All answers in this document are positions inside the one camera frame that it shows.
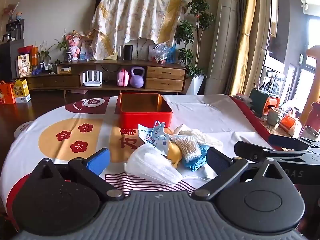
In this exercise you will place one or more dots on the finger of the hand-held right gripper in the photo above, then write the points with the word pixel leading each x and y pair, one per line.
pixel 287 140
pixel 250 150

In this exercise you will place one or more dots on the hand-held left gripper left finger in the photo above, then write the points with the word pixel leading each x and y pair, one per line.
pixel 97 159

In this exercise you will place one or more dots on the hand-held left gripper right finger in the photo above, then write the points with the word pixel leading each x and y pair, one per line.
pixel 218 159

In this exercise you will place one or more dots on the blue glove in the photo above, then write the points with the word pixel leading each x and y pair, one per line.
pixel 195 165

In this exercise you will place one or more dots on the white mesh cloth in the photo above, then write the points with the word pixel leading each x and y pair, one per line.
pixel 201 135

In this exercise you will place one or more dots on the cotton swab bag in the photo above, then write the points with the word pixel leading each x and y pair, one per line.
pixel 188 147

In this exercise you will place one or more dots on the yellow soft toy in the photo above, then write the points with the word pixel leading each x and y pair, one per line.
pixel 173 153

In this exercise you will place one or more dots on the white face mask packet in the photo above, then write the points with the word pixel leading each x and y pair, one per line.
pixel 150 165

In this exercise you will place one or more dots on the red tin box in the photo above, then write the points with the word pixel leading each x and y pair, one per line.
pixel 145 118

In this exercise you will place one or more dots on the green mug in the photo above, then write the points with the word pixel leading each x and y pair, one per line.
pixel 273 117

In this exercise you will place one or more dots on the red bottle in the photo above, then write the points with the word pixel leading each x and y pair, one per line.
pixel 315 115

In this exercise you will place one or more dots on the orange plastic container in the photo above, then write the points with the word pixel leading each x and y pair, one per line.
pixel 272 103

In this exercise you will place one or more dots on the dark green holder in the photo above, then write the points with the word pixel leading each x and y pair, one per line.
pixel 258 100

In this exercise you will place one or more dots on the printed tablecloth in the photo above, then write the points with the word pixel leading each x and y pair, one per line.
pixel 62 120

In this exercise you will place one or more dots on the washing machine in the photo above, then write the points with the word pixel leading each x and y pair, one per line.
pixel 275 85

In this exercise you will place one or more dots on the white planter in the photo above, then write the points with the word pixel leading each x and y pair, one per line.
pixel 196 85

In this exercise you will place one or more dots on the white router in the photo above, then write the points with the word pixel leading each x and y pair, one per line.
pixel 92 80

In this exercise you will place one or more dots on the white round floor disc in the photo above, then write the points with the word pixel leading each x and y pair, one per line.
pixel 22 128

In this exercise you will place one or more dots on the pink toy suitcase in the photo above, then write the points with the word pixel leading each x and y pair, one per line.
pixel 123 78

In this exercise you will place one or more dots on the purple kettlebell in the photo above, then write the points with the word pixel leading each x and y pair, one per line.
pixel 137 81

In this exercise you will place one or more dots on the dark wooden drawer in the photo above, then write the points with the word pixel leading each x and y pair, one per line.
pixel 52 81

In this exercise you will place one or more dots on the light wooden drawer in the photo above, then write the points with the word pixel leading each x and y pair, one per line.
pixel 163 83
pixel 165 72

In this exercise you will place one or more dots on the wooden television cabinet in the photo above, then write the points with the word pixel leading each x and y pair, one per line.
pixel 107 65

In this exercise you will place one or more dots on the small yellow white box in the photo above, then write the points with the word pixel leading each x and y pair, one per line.
pixel 64 69

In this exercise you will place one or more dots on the yellow carton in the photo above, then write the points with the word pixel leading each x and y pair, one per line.
pixel 22 91

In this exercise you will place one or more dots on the yellow curtain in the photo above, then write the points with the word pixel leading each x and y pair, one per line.
pixel 247 42

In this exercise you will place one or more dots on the grey cylinder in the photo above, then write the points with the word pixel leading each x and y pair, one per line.
pixel 121 53

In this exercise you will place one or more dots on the black speaker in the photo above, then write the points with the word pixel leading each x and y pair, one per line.
pixel 128 52

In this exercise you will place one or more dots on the covered floor air conditioner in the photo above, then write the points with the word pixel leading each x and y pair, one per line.
pixel 222 42

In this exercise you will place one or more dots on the orange gift bag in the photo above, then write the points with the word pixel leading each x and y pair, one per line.
pixel 7 93

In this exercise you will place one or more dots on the blue bottle pack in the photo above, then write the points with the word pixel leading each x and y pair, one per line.
pixel 172 55

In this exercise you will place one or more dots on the pink plush doll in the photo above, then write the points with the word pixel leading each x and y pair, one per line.
pixel 73 46

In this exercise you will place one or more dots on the printed snack box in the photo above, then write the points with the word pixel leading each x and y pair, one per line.
pixel 24 66

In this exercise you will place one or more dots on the small potted plant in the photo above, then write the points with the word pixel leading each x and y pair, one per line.
pixel 62 46

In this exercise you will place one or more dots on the thin-leaf potted plant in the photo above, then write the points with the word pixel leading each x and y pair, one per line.
pixel 43 53

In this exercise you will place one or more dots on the shell-shaped beige board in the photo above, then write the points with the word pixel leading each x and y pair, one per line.
pixel 142 48

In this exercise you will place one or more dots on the clear plastic bag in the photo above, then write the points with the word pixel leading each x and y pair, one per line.
pixel 160 52

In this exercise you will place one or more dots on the orange red box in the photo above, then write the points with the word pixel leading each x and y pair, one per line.
pixel 32 52

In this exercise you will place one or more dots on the black cabinet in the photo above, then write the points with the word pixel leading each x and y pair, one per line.
pixel 11 60

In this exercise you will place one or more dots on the floral cloth cover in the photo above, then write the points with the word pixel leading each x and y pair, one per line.
pixel 130 17

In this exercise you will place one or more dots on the green indoor tree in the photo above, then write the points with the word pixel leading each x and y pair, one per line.
pixel 197 10

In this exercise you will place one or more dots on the black rack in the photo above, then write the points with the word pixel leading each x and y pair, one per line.
pixel 15 30

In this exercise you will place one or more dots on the dried flower vase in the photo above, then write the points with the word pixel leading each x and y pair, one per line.
pixel 8 12

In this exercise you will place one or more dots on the picture frame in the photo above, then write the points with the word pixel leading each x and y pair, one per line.
pixel 86 51

